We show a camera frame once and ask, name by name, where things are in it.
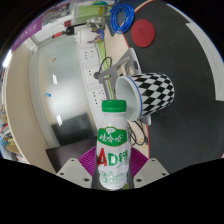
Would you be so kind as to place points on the black desk mat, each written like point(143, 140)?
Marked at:
point(193, 100)

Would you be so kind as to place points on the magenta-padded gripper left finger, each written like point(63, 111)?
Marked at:
point(74, 168)

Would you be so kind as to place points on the white drink bottle green cap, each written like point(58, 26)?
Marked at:
point(112, 150)

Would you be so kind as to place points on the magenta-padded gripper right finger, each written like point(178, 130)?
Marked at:
point(150, 170)

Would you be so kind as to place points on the flat round red coaster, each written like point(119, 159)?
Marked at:
point(143, 32)

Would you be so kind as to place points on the white wall power outlet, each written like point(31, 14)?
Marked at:
point(97, 96)
point(89, 54)
point(91, 74)

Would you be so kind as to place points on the wall shelf with books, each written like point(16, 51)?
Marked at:
point(20, 100)

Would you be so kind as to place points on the grey metal laptop stand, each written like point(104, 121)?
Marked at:
point(115, 68)

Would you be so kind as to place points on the black white checkered mug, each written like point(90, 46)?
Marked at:
point(155, 91)

